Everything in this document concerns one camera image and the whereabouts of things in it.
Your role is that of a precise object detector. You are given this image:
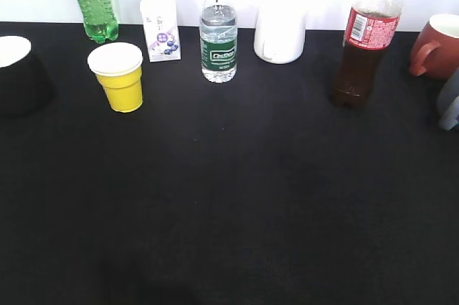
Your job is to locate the yellow paper cup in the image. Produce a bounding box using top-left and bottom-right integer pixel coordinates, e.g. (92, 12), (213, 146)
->
(87, 42), (143, 113)

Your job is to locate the grey-blue mug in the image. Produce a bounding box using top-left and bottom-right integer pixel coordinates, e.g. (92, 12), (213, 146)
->
(437, 70), (459, 131)

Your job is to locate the white mug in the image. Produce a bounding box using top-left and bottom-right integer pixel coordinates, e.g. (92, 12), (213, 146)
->
(253, 6), (306, 65)

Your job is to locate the black cup white inside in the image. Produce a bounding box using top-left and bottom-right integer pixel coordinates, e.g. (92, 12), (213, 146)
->
(1, 35), (55, 117)

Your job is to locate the white blueberry milk carton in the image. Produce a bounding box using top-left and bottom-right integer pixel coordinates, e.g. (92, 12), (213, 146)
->
(140, 0), (181, 62)

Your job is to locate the cola bottle red label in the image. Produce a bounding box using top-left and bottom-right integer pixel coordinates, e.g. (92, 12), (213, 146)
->
(333, 0), (404, 108)

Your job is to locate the red-brown mug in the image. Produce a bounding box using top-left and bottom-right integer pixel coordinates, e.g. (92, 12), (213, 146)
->
(409, 14), (458, 80)

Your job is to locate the clear water bottle green label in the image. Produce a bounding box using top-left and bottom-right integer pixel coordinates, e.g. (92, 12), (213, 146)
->
(199, 0), (238, 83)

